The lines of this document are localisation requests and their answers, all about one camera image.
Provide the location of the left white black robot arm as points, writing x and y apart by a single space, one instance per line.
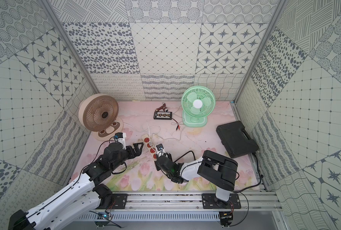
83 194

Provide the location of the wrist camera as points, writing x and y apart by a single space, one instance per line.
120 137
160 150

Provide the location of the left green circuit board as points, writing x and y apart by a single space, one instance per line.
102 219

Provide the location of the black charging board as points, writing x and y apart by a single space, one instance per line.
161 115

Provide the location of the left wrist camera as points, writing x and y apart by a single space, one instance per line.
120 137

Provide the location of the pink brown desk fan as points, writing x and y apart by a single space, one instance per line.
99 114

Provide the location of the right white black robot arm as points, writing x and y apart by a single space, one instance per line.
213 167

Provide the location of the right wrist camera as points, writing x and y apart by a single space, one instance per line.
160 150

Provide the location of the cream red power strip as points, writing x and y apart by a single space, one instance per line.
150 146

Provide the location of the red black banana leads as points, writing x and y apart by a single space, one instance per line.
177 124

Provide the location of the green desk fan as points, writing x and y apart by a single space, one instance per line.
198 102

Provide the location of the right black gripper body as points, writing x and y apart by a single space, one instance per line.
169 176

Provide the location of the right black controller box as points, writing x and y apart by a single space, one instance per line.
226 218

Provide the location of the aluminium mounting rail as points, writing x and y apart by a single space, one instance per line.
192 201

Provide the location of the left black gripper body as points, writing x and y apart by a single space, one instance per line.
132 151

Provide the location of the black plastic case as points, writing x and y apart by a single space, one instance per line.
236 140

